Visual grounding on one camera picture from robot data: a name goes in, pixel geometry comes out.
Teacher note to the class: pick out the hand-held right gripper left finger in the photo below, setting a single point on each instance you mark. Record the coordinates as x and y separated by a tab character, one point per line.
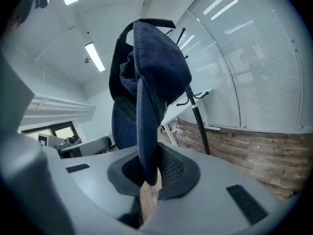
97	180

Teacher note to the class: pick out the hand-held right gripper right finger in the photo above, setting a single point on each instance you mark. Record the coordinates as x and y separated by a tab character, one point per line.
215	180

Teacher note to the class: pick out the black coat stand pole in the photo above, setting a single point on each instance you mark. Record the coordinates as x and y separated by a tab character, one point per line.
199	121

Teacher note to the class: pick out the navy blue baseball cap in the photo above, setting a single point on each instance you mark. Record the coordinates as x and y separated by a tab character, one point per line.
159	65

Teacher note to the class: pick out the white power strip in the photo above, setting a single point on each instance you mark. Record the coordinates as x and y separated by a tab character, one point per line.
213	128

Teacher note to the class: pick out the dark framed window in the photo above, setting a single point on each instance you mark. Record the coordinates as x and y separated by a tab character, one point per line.
61	131

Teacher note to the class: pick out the ceiling smoke detector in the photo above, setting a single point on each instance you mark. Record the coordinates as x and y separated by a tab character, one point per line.
86	60

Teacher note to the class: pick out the white wall pipes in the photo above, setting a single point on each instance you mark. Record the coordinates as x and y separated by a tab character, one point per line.
61	104

